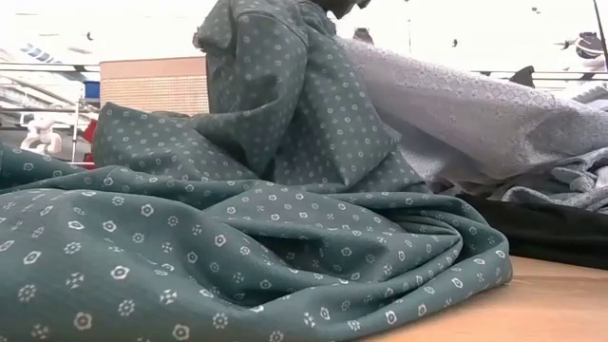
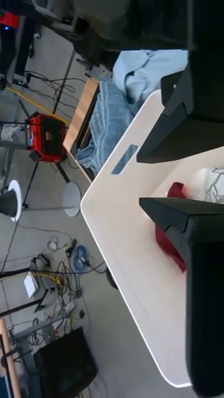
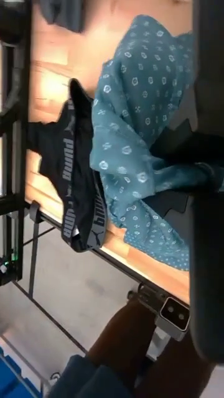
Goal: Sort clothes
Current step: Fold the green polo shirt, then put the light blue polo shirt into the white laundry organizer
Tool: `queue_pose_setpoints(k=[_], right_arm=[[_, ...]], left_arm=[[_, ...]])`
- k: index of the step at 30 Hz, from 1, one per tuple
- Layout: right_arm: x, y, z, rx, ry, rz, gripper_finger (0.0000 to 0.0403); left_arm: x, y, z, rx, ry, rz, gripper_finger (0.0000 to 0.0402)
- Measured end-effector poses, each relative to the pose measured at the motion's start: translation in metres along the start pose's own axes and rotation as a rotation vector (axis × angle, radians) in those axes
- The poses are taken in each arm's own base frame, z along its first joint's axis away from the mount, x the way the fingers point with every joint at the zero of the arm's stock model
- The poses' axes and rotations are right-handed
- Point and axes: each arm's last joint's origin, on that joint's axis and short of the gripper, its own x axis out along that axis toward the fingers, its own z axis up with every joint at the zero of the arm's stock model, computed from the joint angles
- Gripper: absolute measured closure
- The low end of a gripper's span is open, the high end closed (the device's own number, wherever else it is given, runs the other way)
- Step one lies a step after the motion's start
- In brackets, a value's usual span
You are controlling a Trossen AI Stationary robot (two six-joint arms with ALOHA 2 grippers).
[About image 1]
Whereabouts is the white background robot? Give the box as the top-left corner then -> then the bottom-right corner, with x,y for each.
19,118 -> 63,156

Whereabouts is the grey geometric-print shirt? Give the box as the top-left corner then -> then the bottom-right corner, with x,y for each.
339,37 -> 608,213

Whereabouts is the red box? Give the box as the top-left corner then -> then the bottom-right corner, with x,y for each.
81,118 -> 100,170

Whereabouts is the green floral-print shirt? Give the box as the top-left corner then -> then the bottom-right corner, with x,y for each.
0,0 -> 514,342

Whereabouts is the thin black pole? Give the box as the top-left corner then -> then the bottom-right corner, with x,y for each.
592,0 -> 608,72

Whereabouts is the plain black garment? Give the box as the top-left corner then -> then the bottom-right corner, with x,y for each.
458,192 -> 608,271

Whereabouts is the white plastic laundry bin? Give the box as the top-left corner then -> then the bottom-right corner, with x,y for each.
99,55 -> 210,117

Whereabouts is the black ceiling-hung device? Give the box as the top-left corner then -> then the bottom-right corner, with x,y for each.
576,31 -> 604,61

